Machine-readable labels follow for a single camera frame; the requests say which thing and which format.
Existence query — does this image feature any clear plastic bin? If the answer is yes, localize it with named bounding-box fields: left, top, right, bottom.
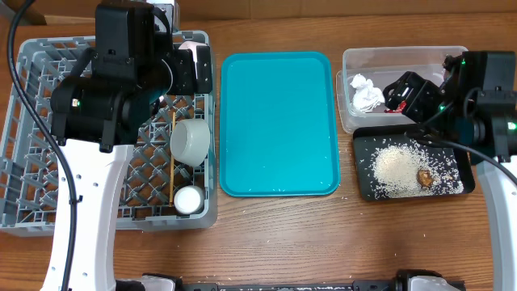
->
left=335, top=46, right=466, bottom=133

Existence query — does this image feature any red snack wrapper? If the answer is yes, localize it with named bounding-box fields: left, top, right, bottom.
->
left=383, top=99, right=407, bottom=114

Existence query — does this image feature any grey plastic dish rack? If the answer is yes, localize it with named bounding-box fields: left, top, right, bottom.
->
left=1, top=36, right=217, bottom=237

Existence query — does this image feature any teal plastic tray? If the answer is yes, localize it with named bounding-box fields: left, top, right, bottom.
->
left=219, top=52, right=341, bottom=198

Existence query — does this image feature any brown food lump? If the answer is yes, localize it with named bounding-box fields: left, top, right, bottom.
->
left=417, top=169, right=435, bottom=188

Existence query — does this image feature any white shallow bowl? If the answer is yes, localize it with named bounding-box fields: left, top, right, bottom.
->
left=179, top=40, right=212, bottom=78

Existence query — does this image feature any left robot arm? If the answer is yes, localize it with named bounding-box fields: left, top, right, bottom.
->
left=43, top=1, right=212, bottom=290

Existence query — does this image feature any grey bowl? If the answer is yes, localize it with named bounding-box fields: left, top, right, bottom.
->
left=170, top=119, right=210, bottom=167

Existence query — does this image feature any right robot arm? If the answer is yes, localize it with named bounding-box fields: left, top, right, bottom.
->
left=383, top=51, right=516, bottom=290

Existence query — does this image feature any small white cup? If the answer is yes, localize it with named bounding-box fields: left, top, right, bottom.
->
left=173, top=185, right=204, bottom=215

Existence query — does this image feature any wooden chopstick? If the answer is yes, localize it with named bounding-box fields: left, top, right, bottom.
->
left=169, top=111, right=176, bottom=207

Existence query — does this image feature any white tissue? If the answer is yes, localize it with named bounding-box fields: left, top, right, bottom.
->
left=350, top=74, right=385, bottom=113

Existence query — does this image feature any white rice pile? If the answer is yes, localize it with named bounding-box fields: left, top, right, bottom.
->
left=359, top=137, right=465, bottom=200

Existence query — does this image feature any black tray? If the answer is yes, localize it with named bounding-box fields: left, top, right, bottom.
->
left=352, top=120, right=476, bottom=202

